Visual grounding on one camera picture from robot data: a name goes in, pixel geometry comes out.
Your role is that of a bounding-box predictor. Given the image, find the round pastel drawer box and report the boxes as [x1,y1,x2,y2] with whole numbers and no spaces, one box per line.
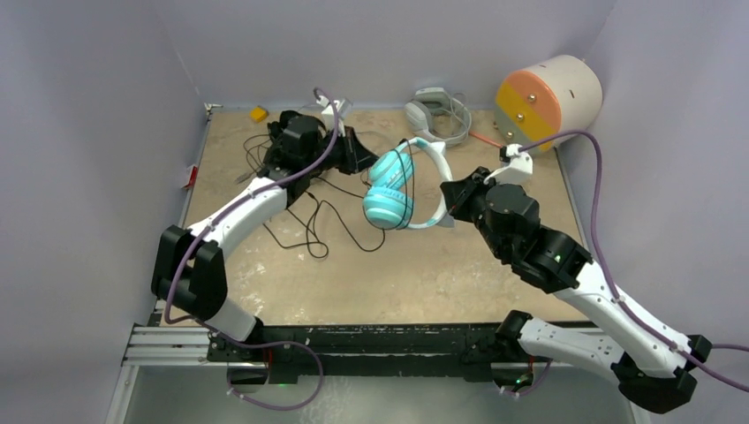
[495,55,603,145]

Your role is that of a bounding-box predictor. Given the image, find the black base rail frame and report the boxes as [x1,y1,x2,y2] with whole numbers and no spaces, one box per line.
[124,322,552,389]

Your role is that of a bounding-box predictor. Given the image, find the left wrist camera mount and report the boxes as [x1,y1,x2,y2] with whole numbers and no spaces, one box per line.
[317,96,353,137]

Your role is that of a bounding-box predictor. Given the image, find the red tag on wall edge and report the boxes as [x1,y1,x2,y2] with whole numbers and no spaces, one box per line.
[182,164,199,190]

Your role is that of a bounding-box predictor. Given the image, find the white grey headphones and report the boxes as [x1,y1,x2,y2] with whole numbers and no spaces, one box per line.
[404,87,473,148]

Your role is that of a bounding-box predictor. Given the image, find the small yellow block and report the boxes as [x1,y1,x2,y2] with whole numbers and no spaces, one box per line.
[248,106,269,123]

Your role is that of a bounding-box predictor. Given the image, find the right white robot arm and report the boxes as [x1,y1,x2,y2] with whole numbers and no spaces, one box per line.
[440,167,713,414]

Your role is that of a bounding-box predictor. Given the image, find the black over-ear headphones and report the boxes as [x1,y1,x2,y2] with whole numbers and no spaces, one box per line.
[256,110,327,180]

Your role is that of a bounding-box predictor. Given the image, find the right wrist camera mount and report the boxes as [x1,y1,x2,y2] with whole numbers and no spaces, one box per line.
[483,144,533,185]

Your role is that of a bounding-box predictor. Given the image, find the teal cat-ear headphones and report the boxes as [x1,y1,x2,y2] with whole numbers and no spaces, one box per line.
[362,137,455,231]

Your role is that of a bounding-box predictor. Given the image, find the orange pen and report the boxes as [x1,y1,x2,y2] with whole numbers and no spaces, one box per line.
[469,132,503,148]

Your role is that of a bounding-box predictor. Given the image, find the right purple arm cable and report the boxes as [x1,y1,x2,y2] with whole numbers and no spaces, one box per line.
[500,129,749,399]

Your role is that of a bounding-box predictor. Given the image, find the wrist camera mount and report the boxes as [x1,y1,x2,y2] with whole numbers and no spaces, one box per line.
[483,144,533,185]
[317,96,353,137]

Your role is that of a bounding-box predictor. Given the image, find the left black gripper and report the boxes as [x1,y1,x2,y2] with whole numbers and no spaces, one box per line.
[303,125,379,176]

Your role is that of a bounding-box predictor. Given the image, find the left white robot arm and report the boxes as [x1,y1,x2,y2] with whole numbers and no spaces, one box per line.
[151,110,378,361]

